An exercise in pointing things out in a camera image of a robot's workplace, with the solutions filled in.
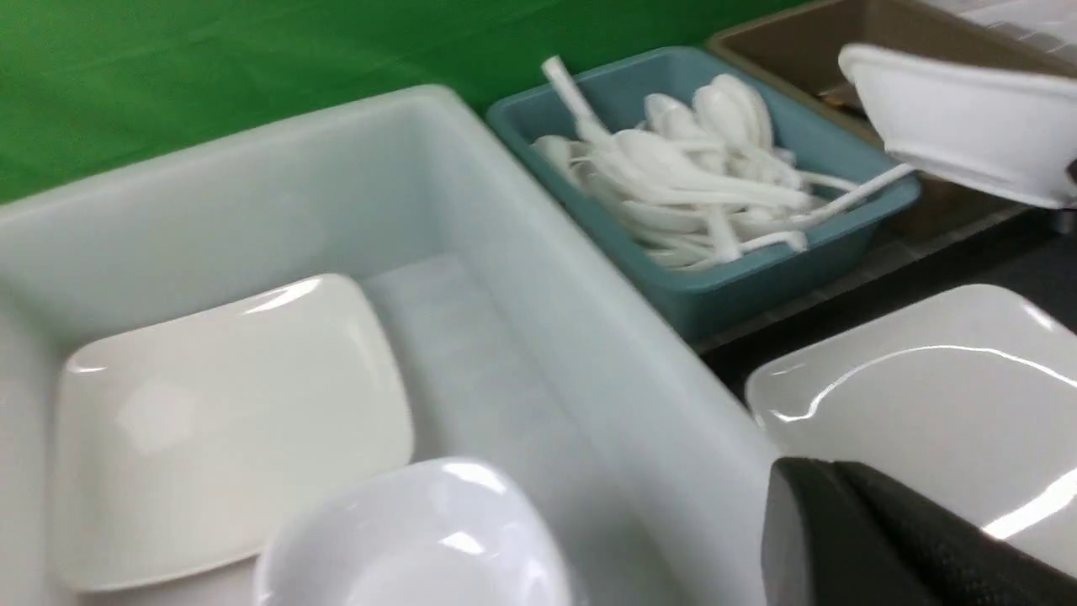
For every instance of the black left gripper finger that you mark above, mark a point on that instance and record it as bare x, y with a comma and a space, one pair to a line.
847, 534

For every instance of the large white square plate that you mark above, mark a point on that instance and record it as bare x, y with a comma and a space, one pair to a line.
967, 397

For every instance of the small white bowl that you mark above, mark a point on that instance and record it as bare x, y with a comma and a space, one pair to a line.
1004, 133

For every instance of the white square plate in bin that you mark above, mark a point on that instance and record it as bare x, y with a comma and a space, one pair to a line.
182, 447

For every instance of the large translucent white bin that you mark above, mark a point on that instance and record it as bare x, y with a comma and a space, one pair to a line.
518, 342

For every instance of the long white spoon on rim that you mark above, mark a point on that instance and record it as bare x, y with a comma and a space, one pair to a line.
755, 230

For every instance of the stack of white bowls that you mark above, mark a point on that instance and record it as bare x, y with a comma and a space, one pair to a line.
448, 531

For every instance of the white spoon centre top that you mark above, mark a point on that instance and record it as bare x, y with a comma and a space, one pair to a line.
664, 162

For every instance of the white spoon right top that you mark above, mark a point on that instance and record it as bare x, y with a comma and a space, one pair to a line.
735, 113

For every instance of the brown plastic bin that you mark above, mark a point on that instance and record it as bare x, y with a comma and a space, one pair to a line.
797, 51

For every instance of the green backdrop cloth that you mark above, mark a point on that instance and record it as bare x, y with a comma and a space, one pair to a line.
89, 86

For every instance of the upright white spoon handle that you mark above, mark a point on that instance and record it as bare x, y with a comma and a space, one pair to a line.
588, 126

